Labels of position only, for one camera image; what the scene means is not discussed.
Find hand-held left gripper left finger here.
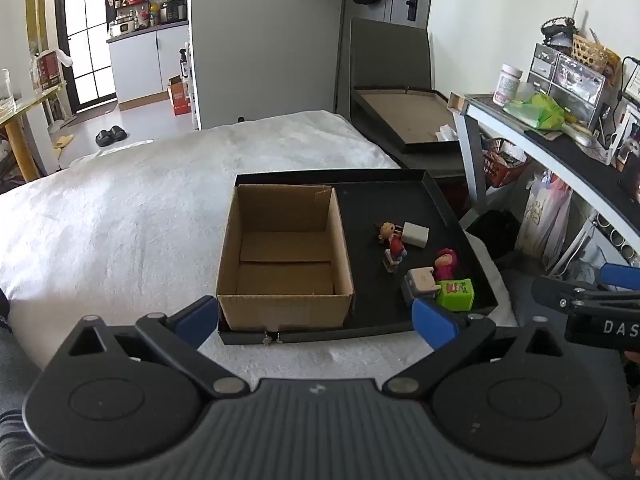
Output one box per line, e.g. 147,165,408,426
42,296,251,401

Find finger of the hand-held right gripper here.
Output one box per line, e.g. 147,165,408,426
531,276,621,317
599,263,640,292

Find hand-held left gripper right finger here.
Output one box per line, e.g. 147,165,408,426
382,299,573,400

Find green toy block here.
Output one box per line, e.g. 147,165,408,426
436,278,475,312

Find grey toy block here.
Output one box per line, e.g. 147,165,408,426
400,266,442,306

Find pink hooded figurine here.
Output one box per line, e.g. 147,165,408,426
432,247,460,283

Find white charger plug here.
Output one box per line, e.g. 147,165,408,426
401,221,430,248

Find brown cardboard box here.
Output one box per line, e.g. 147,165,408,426
215,184,356,332

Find brown-haired doll figurine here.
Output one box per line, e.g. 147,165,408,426
375,221,401,247

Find shallow black tray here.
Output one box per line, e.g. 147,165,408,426
217,170,500,346

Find person's grey trousers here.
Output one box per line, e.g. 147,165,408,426
0,267,640,480

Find white plastic bag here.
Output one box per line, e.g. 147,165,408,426
515,172,573,271

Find black bag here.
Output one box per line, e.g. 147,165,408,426
465,209,521,261

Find white fluffy blanket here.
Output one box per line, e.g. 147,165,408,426
0,110,516,376

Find grey metal desk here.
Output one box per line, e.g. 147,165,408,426
447,92,640,281

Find green plastic bag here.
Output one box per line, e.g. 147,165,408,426
502,92,576,132

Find clear drawer organiser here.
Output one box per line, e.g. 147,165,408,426
527,42,608,126

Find large black box lid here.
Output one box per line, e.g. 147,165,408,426
350,86,463,155

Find white plastic jar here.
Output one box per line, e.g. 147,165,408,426
492,63,522,107

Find orange carton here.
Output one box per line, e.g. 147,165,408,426
167,76,193,116

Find wicker basket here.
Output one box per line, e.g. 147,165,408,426
571,34,621,73

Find wooden table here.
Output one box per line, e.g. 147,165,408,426
0,85,66,181

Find white kitchen cabinet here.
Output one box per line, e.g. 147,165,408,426
107,22,191,110

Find red snack bag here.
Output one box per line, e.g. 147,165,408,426
31,50,63,92

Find clear glass jar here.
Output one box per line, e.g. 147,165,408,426
0,69,16,111

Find black glass-paned door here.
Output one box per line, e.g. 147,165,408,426
55,0,118,111

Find photo frame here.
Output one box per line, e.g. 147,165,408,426
612,105,640,166

